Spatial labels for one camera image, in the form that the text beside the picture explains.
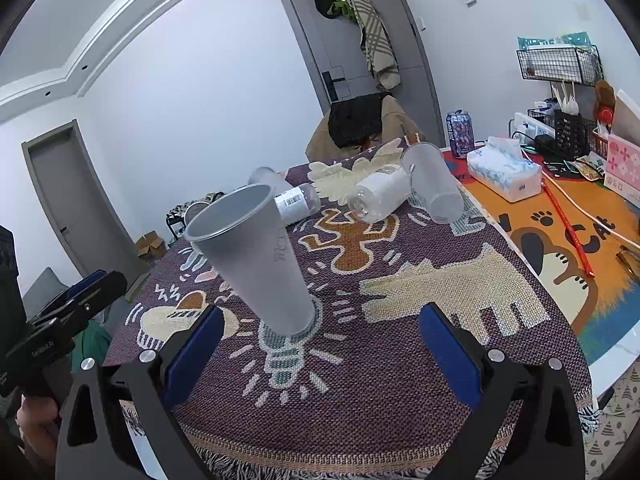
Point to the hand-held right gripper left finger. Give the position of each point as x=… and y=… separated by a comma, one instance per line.
x=195, y=350

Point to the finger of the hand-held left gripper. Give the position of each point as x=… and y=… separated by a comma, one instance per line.
x=87, y=281
x=107, y=287

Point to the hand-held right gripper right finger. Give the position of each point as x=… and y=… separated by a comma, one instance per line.
x=450, y=355

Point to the translucent plastic cup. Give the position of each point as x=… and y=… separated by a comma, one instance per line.
x=432, y=185

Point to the grey plastic cup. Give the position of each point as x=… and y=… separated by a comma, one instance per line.
x=255, y=265

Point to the small clear plastic cup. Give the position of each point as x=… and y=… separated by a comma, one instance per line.
x=265, y=177

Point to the person's left hand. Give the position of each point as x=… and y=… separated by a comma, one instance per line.
x=32, y=422

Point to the grey sofa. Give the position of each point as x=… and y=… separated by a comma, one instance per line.
x=42, y=287

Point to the purple printed blanket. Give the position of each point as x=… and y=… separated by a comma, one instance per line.
x=400, y=385

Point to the cardboard box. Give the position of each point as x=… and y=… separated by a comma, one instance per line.
x=150, y=246

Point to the dark green cloth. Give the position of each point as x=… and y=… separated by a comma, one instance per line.
x=92, y=347

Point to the plain grey door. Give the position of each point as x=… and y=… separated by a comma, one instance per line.
x=70, y=195

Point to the black stool with clutter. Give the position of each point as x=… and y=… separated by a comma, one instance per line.
x=177, y=217

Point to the red stick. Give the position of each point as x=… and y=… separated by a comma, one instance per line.
x=567, y=227

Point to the white label plastic bottle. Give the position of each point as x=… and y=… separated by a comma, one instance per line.
x=381, y=192

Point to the orange cat mat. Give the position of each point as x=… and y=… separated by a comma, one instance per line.
x=565, y=220

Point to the barcode label plastic bottle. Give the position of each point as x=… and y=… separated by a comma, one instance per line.
x=297, y=205

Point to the white tissue pack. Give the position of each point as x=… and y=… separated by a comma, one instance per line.
x=505, y=172

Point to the purple drink can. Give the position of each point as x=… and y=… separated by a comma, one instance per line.
x=460, y=135

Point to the snack packet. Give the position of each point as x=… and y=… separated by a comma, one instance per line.
x=590, y=170

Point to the person with dark hair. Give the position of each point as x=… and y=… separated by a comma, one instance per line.
x=320, y=145

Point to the white power strip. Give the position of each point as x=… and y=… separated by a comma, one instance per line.
x=530, y=125

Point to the black mesh organizer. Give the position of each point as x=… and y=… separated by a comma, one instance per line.
x=570, y=135

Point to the pink flower box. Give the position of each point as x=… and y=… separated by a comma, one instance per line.
x=624, y=162

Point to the white plastic utensils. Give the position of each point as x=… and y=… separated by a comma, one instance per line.
x=567, y=102

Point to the brown plush toy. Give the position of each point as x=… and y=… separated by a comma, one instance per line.
x=604, y=97

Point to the grey door with lock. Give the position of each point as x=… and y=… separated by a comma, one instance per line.
x=310, y=50

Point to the plaid scarf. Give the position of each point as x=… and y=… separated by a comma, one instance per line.
x=372, y=35

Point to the black hat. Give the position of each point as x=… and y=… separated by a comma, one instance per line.
x=324, y=0

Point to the green cloth item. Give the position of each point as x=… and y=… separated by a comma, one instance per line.
x=342, y=10

